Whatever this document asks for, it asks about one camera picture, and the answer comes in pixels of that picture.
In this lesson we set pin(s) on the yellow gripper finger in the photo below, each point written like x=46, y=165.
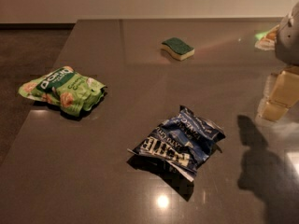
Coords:
x=280, y=93

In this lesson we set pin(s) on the green and yellow sponge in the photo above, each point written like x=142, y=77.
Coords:
x=177, y=48

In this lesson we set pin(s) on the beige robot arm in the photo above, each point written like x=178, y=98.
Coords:
x=287, y=43

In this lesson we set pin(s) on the blue chip bag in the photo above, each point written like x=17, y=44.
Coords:
x=185, y=142

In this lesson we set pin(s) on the green chip bag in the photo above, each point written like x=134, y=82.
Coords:
x=65, y=88

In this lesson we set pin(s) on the orange white snack package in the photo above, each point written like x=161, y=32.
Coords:
x=267, y=40

